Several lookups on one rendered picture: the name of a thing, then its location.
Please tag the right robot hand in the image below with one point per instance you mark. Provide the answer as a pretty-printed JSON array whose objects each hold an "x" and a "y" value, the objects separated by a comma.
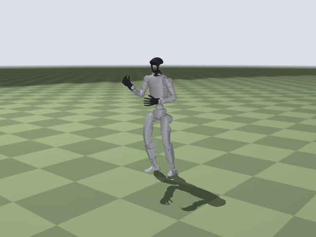
[{"x": 127, "y": 82}]

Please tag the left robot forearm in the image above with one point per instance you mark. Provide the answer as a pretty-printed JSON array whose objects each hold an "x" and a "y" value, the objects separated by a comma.
[{"x": 167, "y": 99}]

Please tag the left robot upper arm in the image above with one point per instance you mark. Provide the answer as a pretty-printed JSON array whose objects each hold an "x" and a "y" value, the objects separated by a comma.
[{"x": 168, "y": 82}]

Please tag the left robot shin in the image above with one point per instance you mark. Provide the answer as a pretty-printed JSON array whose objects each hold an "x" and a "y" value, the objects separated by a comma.
[{"x": 169, "y": 153}]

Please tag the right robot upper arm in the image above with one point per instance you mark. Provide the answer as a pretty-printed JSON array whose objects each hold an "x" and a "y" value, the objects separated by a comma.
[{"x": 144, "y": 86}]

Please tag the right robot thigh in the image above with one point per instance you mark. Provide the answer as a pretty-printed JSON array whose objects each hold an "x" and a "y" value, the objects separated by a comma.
[{"x": 147, "y": 130}]

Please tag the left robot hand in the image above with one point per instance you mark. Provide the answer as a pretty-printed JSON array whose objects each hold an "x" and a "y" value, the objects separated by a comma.
[{"x": 152, "y": 101}]

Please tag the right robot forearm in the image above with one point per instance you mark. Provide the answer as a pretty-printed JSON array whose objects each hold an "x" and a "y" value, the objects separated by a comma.
[{"x": 135, "y": 90}]

